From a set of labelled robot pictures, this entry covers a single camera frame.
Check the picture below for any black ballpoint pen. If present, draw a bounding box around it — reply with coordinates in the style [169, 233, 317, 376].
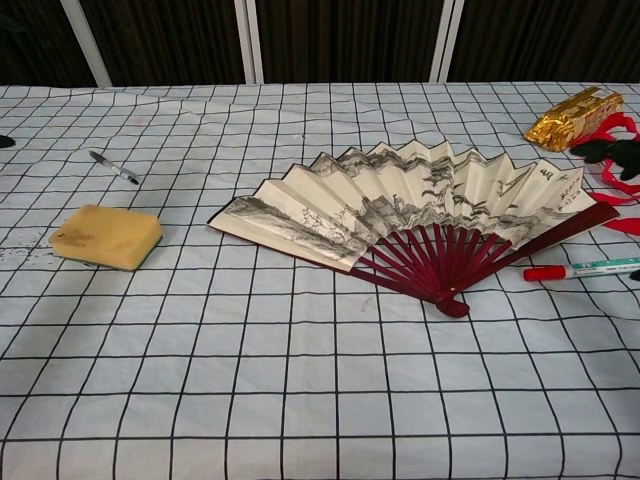
[88, 149, 140, 186]

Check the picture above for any ink-painted paper folding fan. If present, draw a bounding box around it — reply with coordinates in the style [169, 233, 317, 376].
[206, 139, 621, 319]

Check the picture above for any white metal frame post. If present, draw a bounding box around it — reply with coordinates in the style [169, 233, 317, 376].
[428, 0, 464, 84]
[233, 0, 265, 85]
[59, 0, 113, 87]

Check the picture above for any white black-grid tablecloth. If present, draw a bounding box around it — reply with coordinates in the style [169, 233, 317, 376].
[0, 79, 640, 480]

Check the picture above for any yellow sponge block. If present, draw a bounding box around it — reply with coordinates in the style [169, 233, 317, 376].
[48, 203, 164, 272]

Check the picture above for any gold foil package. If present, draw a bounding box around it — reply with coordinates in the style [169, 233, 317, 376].
[523, 85, 625, 153]

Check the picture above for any red ribbon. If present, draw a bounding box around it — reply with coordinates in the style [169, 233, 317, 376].
[584, 112, 640, 237]

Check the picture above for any red-capped white marker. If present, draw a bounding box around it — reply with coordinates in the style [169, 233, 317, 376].
[523, 256, 640, 282]

